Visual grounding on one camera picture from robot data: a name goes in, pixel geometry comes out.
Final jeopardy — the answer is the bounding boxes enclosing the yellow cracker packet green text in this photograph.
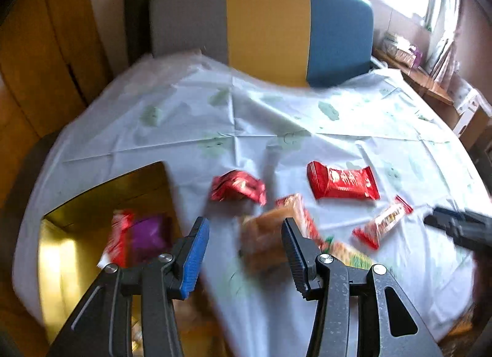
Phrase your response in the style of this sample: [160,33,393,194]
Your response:
[323,237,375,270]

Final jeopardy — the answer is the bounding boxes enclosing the sesame bar packet red ends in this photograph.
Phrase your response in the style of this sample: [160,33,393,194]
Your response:
[352,196,414,250]

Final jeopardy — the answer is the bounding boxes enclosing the brown bread packet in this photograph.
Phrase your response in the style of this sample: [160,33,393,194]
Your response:
[239,207,295,275]

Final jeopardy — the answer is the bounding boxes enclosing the red foil snack bar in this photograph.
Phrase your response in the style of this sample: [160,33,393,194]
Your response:
[307,161,380,200]

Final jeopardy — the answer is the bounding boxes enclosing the crinkled red foil candy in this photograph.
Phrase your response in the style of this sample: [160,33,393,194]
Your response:
[210,170,267,206]

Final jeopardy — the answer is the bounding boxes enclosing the person's right hand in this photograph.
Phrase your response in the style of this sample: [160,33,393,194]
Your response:
[472,251,491,328]

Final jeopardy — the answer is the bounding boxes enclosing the purple snack pouch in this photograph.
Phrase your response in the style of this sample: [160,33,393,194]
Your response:
[130,215,173,264]

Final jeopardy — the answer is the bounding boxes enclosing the wooden side shelf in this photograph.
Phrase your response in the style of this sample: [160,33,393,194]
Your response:
[373,48,491,151]

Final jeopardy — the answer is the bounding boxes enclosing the gold tin box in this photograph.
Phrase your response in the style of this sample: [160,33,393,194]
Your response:
[38,162,227,356]

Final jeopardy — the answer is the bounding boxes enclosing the white tablecloth green clouds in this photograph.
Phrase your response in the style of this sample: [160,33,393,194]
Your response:
[13,54,491,356]

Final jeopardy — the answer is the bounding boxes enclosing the white curtain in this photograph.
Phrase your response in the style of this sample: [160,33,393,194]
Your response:
[424,0,464,90]

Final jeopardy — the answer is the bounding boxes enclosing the grey yellow blue chair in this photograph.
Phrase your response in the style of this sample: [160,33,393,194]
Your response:
[123,0,374,88]

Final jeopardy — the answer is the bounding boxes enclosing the wooden wall panel cabinet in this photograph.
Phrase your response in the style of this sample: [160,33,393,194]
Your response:
[0,0,116,204]

